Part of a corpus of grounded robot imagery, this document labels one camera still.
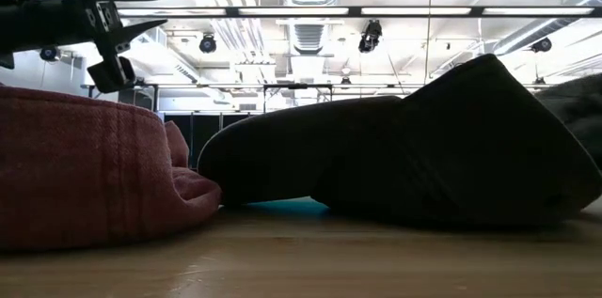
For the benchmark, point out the red baseball cap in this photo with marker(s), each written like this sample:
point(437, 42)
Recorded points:
point(80, 171)

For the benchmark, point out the black baseball cap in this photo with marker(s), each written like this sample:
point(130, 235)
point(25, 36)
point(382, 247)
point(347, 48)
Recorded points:
point(423, 157)

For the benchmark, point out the black ceiling spotlight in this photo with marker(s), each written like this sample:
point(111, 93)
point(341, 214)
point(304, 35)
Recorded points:
point(49, 53)
point(542, 45)
point(370, 36)
point(208, 44)

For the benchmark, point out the black partition panels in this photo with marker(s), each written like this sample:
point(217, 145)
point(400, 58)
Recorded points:
point(202, 133)

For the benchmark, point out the long ceiling light bar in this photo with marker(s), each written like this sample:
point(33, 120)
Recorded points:
point(353, 11)

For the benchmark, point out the blue plastic bin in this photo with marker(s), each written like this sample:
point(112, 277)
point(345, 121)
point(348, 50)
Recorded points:
point(287, 206)

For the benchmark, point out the ceiling air vent duct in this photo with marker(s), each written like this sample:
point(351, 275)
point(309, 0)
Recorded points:
point(308, 37)

